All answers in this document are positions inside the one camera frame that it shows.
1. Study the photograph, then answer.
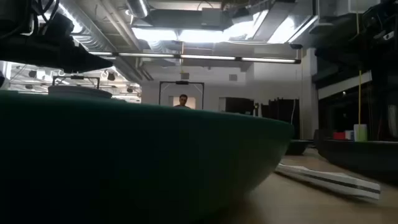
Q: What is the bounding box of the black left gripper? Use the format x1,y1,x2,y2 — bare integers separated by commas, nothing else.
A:
0,12,114,74

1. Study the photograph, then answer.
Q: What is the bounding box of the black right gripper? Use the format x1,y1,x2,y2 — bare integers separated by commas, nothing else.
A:
315,0,398,65

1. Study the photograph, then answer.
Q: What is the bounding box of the green plastic plate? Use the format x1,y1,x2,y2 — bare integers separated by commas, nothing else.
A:
0,89,295,224

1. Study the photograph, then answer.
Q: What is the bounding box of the pale green paper cup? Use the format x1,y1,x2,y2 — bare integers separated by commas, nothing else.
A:
353,124,368,142

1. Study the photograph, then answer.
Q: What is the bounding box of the black curtain partition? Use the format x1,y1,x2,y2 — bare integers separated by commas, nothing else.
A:
260,98,301,140

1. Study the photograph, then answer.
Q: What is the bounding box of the person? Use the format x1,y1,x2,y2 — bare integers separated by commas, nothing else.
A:
173,94,192,110

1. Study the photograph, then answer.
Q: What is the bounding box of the black monitor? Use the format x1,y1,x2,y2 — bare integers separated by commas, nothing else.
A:
224,96,256,116

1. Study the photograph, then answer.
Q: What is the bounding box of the long ceiling tube light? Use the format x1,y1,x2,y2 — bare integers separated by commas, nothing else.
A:
88,51,302,65

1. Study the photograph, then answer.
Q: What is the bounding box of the grey ceiling-mounted box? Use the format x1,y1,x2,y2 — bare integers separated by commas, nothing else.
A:
201,7,233,29

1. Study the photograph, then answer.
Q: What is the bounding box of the round silver air duct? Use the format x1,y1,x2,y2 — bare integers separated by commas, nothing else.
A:
126,0,150,19

